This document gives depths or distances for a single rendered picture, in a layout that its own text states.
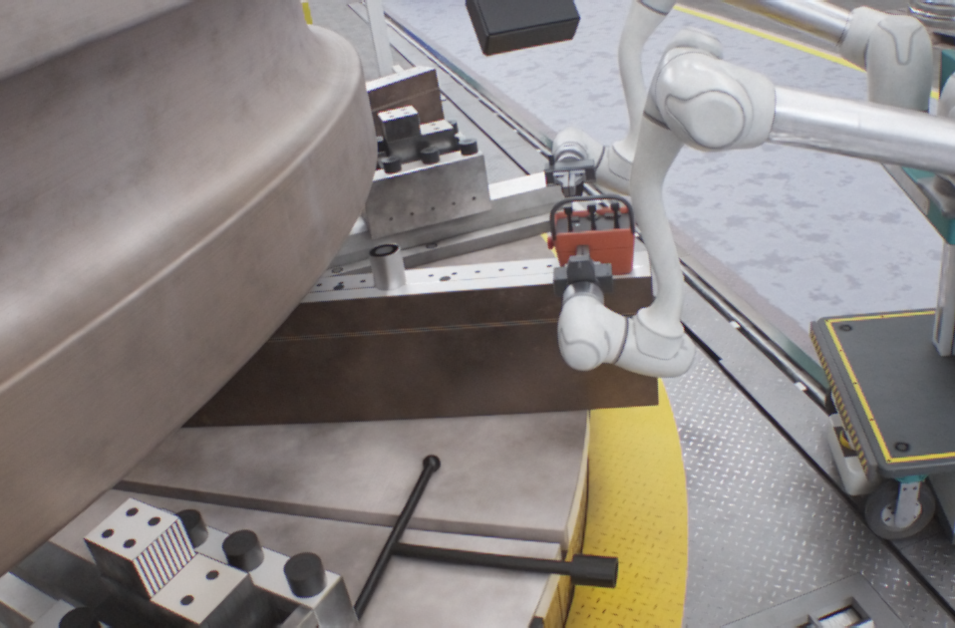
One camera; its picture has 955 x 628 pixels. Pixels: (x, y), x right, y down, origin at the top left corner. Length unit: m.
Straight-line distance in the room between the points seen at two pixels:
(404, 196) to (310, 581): 1.91
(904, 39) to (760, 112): 0.86
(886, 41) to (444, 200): 1.61
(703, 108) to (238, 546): 1.02
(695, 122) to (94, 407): 1.04
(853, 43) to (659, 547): 1.40
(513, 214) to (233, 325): 1.82
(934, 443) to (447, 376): 1.22
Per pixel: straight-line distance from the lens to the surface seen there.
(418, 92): 4.42
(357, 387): 2.39
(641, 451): 2.70
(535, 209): 3.35
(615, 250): 2.12
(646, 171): 1.70
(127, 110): 1.68
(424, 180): 3.11
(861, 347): 2.58
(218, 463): 2.47
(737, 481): 2.58
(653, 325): 1.83
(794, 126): 1.52
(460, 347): 2.27
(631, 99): 2.43
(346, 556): 2.06
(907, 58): 2.28
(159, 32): 1.78
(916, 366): 2.52
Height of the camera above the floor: 1.68
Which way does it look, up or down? 29 degrees down
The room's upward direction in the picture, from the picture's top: 10 degrees counter-clockwise
